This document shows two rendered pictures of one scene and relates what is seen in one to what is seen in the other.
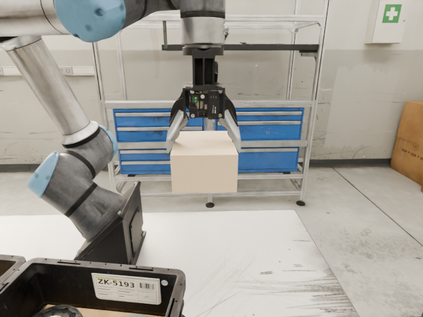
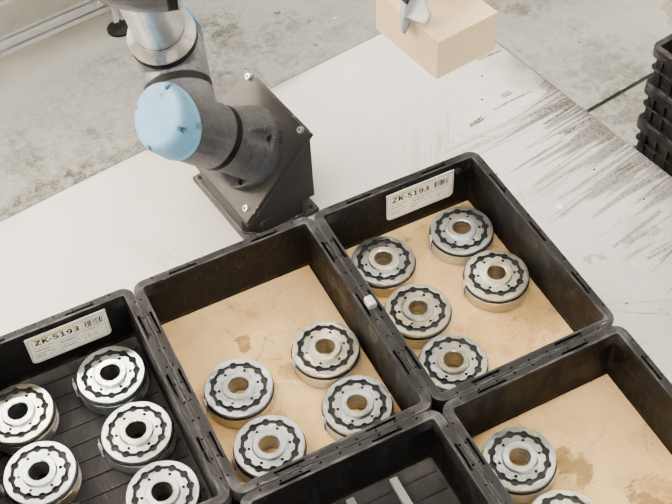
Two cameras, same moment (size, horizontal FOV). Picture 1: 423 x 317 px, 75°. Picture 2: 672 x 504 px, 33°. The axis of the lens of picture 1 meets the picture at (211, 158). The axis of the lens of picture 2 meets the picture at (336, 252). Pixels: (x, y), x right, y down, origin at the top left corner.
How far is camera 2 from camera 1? 146 cm
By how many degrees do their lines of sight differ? 37
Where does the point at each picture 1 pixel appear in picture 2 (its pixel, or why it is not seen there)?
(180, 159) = (446, 41)
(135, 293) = (428, 195)
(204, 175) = (467, 47)
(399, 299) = (592, 72)
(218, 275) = (421, 153)
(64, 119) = (170, 27)
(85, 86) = not seen: outside the picture
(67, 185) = (218, 124)
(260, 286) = (481, 141)
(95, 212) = (263, 144)
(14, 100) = not seen: outside the picture
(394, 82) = not seen: outside the picture
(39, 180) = (189, 134)
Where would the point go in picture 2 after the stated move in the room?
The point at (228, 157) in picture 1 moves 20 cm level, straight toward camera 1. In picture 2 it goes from (489, 19) to (566, 92)
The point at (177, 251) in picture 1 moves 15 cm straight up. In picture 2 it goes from (338, 149) to (335, 91)
